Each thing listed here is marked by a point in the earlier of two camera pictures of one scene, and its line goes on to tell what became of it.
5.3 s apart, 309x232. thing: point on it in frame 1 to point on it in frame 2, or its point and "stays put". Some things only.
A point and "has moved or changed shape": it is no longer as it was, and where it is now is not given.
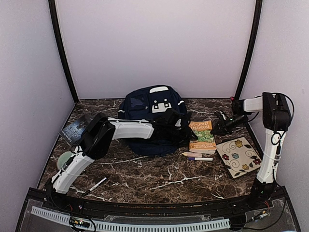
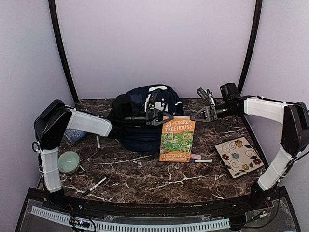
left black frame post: (52, 11) stays put
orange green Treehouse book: (205, 143) has moved or changed shape
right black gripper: (220, 126) to (212, 112)
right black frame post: (253, 44) stays put
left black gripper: (186, 137) to (155, 114)
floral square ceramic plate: (238, 155) stays put
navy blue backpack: (146, 103) has moved or changed shape
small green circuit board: (81, 223) stays put
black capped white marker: (94, 186) stays put
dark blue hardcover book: (73, 131) stays put
